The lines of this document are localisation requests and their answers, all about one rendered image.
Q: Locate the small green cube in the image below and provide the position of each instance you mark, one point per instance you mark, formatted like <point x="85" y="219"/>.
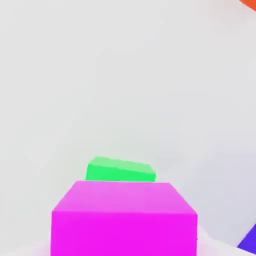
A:
<point x="120" y="173"/>

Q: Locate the large orange box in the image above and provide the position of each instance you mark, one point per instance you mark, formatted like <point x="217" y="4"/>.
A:
<point x="250" y="3"/>

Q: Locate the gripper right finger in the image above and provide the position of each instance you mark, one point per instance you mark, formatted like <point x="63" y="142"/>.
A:
<point x="212" y="247"/>

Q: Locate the large purple box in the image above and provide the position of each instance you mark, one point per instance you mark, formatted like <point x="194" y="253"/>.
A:
<point x="250" y="243"/>

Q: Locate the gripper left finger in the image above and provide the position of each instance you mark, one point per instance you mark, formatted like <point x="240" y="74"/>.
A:
<point x="38" y="251"/>

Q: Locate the small magenta cube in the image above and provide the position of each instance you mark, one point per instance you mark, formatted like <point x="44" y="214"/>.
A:
<point x="124" y="230"/>

